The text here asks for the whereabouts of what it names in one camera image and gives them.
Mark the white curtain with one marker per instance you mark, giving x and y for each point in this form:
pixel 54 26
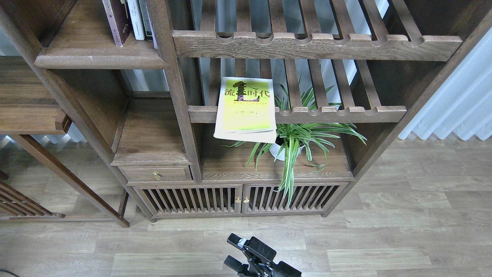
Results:
pixel 462 106

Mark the dark wooden bookshelf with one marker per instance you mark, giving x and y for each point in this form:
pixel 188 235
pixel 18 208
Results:
pixel 147 109

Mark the white upright book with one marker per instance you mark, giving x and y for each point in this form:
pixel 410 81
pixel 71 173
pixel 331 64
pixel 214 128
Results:
pixel 136 19

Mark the pale purple upright book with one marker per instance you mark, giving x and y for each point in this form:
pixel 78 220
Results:
pixel 155 44

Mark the dark maroon cover book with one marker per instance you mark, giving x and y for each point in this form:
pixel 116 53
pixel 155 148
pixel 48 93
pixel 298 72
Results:
pixel 119 20

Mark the yellow green cover book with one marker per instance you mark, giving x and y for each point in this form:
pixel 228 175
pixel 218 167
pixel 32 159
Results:
pixel 246 110

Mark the brass drawer knob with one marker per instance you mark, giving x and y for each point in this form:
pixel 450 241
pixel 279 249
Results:
pixel 156 175

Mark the green spider plant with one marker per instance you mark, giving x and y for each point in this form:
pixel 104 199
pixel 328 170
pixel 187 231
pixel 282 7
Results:
pixel 294 136

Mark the dark upright book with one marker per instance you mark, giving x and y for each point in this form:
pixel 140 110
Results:
pixel 146 20

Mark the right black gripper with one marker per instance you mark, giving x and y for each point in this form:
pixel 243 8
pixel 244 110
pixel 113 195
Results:
pixel 266 254

